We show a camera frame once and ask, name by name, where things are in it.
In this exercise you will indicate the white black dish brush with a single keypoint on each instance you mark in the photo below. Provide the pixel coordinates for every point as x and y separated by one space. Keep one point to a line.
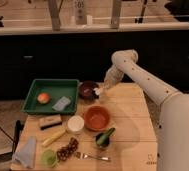
98 91

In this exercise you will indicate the grey blue sponge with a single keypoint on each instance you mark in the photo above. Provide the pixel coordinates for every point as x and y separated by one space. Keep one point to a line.
61 104

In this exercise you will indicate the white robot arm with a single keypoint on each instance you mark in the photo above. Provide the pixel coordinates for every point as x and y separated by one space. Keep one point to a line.
173 135

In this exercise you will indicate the wooden block brush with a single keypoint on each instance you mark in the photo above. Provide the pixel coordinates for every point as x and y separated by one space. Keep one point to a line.
49 121

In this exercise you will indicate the metal fork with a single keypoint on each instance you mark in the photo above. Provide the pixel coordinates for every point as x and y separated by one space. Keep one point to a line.
81 155

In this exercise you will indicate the dark grape bunch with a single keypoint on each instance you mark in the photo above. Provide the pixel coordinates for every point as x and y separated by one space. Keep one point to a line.
65 152

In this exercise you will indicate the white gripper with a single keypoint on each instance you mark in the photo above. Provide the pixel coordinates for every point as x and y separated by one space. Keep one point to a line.
113 77

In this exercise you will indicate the grey folded cloth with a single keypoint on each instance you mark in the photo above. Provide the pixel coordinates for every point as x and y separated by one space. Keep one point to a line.
26 154

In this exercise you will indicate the light green cup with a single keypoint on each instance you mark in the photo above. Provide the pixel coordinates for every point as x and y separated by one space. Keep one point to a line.
49 158

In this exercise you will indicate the orange peach fruit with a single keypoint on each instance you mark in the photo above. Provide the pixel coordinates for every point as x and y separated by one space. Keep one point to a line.
43 98

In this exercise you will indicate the green plastic tray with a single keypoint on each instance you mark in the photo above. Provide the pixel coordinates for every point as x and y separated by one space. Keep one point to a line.
56 89

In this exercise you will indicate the orange bowl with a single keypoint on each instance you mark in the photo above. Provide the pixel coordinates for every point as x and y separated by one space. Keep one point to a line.
96 118

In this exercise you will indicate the yellow banana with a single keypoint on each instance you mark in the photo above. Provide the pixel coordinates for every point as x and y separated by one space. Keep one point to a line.
53 138

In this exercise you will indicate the dark purple bowl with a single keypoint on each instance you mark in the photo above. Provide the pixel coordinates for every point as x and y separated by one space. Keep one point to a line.
86 90

